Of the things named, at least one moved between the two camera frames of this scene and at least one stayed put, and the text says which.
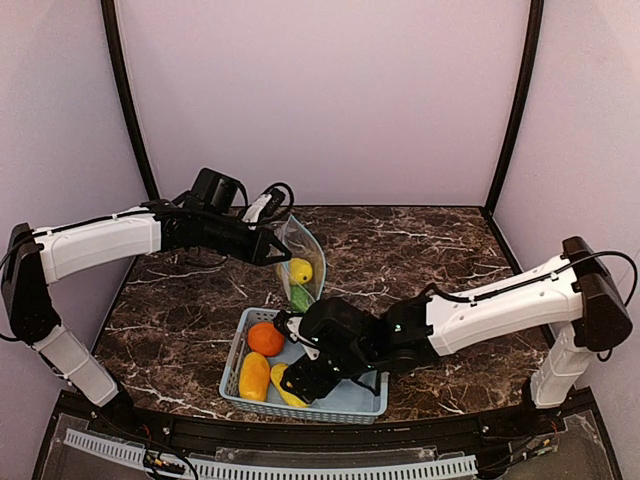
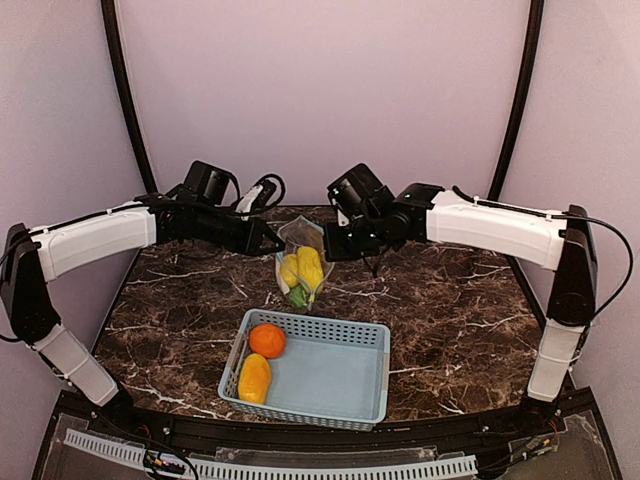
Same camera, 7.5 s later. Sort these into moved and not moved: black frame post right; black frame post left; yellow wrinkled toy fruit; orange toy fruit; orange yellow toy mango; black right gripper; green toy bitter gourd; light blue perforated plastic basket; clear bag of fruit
Moved: clear bag of fruit; yellow wrinkled toy fruit; black right gripper
Not moved: light blue perforated plastic basket; orange toy fruit; black frame post left; orange yellow toy mango; black frame post right; green toy bitter gourd
